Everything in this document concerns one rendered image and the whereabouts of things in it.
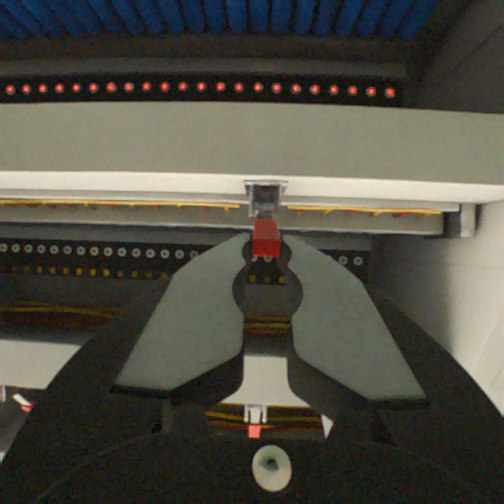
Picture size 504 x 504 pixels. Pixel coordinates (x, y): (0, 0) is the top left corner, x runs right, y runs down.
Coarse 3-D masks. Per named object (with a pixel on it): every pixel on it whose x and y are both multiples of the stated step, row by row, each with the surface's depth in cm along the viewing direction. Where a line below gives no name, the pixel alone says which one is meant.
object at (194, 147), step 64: (0, 128) 16; (64, 128) 15; (128, 128) 15; (192, 128) 15; (256, 128) 15; (320, 128) 15; (384, 128) 15; (448, 128) 15; (192, 192) 20; (320, 192) 19; (384, 192) 18; (448, 192) 17; (448, 256) 23
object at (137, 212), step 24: (0, 216) 23; (24, 216) 23; (48, 216) 23; (72, 216) 23; (96, 216) 23; (120, 216) 23; (144, 216) 23; (168, 216) 23; (192, 216) 22; (216, 216) 22; (240, 216) 22; (288, 216) 22; (312, 216) 22; (336, 216) 22; (360, 216) 22; (384, 216) 22; (408, 216) 22; (432, 216) 21
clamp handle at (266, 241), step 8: (264, 216) 16; (272, 216) 16; (256, 224) 13; (264, 224) 13; (272, 224) 13; (256, 232) 12; (264, 232) 12; (272, 232) 12; (256, 240) 11; (264, 240) 11; (272, 240) 11; (280, 240) 11; (256, 248) 11; (264, 248) 11; (272, 248) 11
